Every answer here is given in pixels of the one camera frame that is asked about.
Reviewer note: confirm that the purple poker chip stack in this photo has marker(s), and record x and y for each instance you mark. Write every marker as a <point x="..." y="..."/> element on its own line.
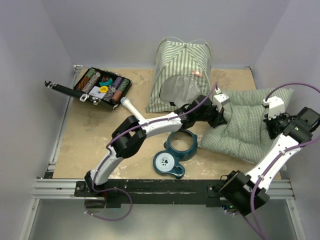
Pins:
<point x="117" y="82"/>

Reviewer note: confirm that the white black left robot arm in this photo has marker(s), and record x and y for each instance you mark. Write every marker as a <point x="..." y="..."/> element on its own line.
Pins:
<point x="128" y="138"/>

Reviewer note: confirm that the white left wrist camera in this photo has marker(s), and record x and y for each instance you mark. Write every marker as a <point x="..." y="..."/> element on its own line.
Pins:
<point x="219" y="99"/>

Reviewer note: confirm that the teal pet bowl stand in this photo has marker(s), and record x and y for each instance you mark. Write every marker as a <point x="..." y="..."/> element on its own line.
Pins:
<point x="167" y="162"/>

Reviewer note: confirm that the red poker chip stack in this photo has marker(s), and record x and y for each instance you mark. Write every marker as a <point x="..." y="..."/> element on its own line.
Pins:
<point x="117" y="96"/>

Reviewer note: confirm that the white toy microphone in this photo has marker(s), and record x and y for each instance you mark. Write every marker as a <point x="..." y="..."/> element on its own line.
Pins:
<point x="128" y="104"/>

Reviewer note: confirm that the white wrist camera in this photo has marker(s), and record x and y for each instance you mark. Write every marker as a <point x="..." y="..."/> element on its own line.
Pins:
<point x="219" y="99"/>
<point x="275" y="105"/>

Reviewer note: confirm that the green yellow chip stack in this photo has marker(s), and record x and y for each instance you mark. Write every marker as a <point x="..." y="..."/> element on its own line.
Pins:
<point x="90" y="73"/>

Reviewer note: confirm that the green striped pet tent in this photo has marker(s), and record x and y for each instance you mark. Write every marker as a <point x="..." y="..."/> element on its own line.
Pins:
<point x="182" y="73"/>

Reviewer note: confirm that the teal dealer button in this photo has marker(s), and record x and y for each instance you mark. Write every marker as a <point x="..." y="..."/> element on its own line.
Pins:
<point x="106" y="81"/>

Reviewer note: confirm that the white playing card deck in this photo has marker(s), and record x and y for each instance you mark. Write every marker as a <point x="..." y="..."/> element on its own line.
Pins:
<point x="96" y="92"/>

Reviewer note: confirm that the yellow big blind button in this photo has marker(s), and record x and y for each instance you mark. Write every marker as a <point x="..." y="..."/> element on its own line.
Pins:
<point x="103" y="89"/>

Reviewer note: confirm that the black poker chip case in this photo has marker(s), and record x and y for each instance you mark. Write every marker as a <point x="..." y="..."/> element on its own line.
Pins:
<point x="84" y="85"/>

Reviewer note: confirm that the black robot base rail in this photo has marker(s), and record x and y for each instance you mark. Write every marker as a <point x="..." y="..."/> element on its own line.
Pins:
<point x="118" y="192"/>

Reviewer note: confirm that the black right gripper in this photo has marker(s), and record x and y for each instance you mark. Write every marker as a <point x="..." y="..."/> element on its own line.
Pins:
<point x="268" y="123"/>

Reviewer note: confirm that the green checkered pet cushion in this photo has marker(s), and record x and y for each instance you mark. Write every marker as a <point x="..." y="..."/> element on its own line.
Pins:
<point x="245" y="135"/>

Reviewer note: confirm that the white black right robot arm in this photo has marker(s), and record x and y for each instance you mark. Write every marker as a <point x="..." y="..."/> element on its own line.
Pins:
<point x="248" y="191"/>

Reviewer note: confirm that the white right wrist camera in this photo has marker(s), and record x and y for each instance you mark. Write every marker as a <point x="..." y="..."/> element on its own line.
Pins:
<point x="275" y="105"/>

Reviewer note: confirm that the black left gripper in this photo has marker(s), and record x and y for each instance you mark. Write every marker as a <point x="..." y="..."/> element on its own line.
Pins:
<point x="219" y="119"/>

